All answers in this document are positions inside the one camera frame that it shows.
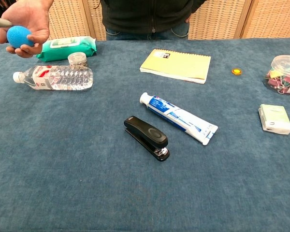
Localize blue foam ball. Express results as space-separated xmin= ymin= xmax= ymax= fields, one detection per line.
xmin=6 ymin=25 xmax=35 ymax=49

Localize tan spiral notebook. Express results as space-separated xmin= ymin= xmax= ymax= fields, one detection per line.
xmin=139 ymin=48 xmax=212 ymax=85

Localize black stapler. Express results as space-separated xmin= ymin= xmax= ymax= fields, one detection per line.
xmin=123 ymin=115 xmax=171 ymax=162

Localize woven folding screen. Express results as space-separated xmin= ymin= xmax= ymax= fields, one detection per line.
xmin=188 ymin=0 xmax=290 ymax=41
xmin=47 ymin=0 xmax=107 ymax=42

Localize clear plastic water bottle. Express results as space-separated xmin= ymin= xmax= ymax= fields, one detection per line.
xmin=13 ymin=65 xmax=94 ymax=91

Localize white blue toothpaste tube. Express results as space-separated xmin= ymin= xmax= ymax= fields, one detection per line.
xmin=139 ymin=91 xmax=219 ymax=146

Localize green wet wipes pack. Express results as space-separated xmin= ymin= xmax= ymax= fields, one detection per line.
xmin=36 ymin=36 xmax=98 ymax=62

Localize clear jar of binder clips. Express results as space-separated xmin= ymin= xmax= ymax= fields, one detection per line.
xmin=262 ymin=55 xmax=290 ymax=96

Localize green pocket tissue pack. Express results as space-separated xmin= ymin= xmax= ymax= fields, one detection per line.
xmin=258 ymin=103 xmax=290 ymax=135

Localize person right bare hand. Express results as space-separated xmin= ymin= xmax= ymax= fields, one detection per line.
xmin=0 ymin=0 xmax=55 ymax=58

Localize small clear jar silver contents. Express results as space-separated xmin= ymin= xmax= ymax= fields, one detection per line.
xmin=67 ymin=52 xmax=88 ymax=69

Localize robot left black hand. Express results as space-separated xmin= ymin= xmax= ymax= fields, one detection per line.
xmin=0 ymin=15 xmax=13 ymax=28

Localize blue table cloth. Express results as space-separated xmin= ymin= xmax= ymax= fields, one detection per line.
xmin=0 ymin=37 xmax=290 ymax=232

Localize person torso black jacket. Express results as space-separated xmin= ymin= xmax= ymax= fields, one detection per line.
xmin=100 ymin=0 xmax=206 ymax=41

